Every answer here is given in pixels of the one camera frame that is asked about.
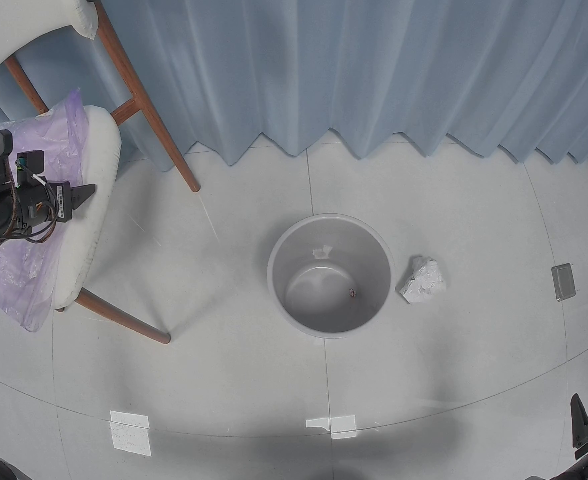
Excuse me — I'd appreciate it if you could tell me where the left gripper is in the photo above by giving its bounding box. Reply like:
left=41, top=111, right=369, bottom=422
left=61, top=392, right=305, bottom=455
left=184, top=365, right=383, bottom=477
left=0, top=180, right=98, bottom=241

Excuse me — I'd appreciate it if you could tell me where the purple plastic bag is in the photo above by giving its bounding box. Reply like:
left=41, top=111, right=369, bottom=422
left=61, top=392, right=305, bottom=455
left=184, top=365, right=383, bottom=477
left=0, top=87, right=95, bottom=334

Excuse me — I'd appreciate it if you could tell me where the white paper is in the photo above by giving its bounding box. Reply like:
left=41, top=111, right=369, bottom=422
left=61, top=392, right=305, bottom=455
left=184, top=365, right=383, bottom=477
left=398, top=255, right=447, bottom=304

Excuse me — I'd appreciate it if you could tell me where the white trash bin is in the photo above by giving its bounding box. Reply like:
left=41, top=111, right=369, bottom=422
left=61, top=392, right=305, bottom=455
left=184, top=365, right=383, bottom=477
left=266, top=213, right=393, bottom=340

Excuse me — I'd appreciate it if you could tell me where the white cushioned wooden chair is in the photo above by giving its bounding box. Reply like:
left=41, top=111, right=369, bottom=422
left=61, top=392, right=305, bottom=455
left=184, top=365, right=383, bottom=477
left=0, top=0, right=201, bottom=345

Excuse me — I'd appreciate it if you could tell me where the pale blue curtain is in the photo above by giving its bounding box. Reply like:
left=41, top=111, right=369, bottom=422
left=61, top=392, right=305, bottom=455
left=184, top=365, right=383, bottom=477
left=0, top=0, right=588, bottom=174

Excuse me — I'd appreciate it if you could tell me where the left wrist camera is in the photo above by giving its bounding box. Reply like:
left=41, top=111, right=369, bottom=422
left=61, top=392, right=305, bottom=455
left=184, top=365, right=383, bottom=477
left=15, top=150, right=46, bottom=184

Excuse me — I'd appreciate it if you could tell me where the black cable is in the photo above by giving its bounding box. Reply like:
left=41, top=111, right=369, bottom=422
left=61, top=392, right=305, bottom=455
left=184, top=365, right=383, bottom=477
left=0, top=183, right=59, bottom=244

